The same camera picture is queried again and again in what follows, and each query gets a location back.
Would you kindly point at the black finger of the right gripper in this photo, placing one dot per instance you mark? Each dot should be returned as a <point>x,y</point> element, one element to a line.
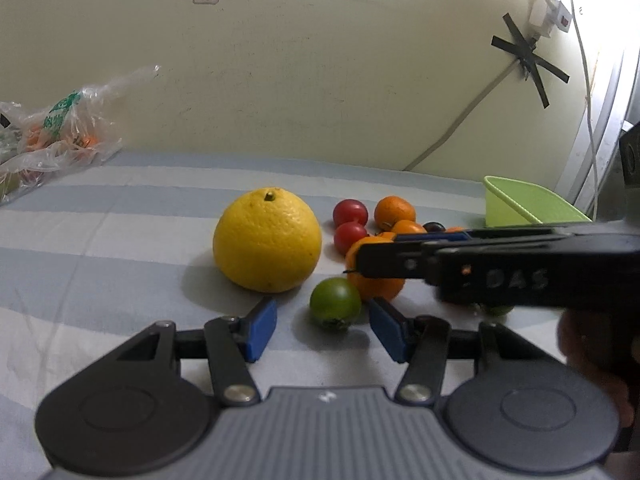
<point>406,256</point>

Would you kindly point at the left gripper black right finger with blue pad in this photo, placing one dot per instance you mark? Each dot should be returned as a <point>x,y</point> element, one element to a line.
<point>425,354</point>

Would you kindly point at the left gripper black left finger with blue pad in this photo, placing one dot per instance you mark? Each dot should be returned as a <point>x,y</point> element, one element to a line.
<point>227,354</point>

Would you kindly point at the large yellow citrus fruit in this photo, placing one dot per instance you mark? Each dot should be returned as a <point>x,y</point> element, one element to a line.
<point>268,240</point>

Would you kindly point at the plastic bag with fruits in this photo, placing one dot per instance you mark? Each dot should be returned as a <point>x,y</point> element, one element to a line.
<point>70,135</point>

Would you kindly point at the small orange kumquat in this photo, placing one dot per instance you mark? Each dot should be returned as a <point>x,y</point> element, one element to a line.
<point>405,226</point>

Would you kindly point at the dark purple grape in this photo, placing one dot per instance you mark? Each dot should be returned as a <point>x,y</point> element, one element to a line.
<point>434,227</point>

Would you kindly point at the orange tangerine at back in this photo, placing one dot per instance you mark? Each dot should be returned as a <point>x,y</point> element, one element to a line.
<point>392,209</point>

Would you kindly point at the large orange tangerine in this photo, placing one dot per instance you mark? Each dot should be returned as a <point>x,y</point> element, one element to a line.
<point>370,288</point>

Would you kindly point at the red cherry tomato lower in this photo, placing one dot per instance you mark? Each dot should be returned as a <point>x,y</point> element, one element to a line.
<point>347,234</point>

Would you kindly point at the red cherry tomato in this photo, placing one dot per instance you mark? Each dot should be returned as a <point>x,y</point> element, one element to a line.
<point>347,234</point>
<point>350,211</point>

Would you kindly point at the red cherry tomato upper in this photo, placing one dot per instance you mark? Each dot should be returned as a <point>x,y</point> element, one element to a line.
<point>350,211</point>

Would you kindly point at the green round fruit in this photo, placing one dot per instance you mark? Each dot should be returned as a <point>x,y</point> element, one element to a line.
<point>335,304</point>

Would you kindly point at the light green plastic basket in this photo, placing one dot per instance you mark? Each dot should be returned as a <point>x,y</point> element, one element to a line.
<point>511,202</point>

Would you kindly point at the black tape cross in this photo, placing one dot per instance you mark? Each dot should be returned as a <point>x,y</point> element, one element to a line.
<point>524,51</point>

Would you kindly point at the white power strip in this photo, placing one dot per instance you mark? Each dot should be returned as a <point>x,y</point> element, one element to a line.
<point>547,16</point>

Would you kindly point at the window frame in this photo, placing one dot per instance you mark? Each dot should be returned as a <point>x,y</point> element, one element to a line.
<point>592,179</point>

